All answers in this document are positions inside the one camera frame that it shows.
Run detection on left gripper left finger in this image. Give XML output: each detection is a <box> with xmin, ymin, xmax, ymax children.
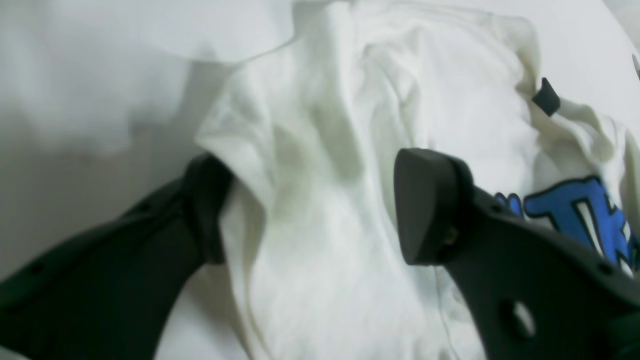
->
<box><xmin>0</xmin><ymin>153</ymin><xmax>234</xmax><ymax>360</ymax></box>

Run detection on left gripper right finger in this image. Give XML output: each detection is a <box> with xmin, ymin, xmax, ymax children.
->
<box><xmin>393</xmin><ymin>148</ymin><xmax>640</xmax><ymax>360</ymax></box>

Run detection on white printed T-shirt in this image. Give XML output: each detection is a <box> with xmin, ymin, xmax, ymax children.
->
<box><xmin>195</xmin><ymin>0</ymin><xmax>640</xmax><ymax>360</ymax></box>

